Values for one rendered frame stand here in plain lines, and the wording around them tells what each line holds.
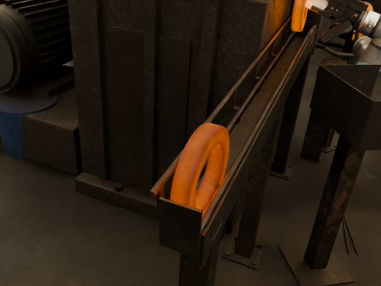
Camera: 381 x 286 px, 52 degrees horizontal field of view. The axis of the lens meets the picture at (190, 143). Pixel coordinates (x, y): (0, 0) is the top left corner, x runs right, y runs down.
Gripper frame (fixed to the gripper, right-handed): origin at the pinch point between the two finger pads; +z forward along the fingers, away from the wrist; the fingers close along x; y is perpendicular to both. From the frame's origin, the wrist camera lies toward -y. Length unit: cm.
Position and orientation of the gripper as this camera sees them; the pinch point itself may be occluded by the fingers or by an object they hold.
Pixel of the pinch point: (302, 2)
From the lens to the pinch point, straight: 145.7
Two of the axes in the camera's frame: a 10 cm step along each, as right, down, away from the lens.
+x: -3.9, 4.4, -8.0
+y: 2.9, -7.7, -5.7
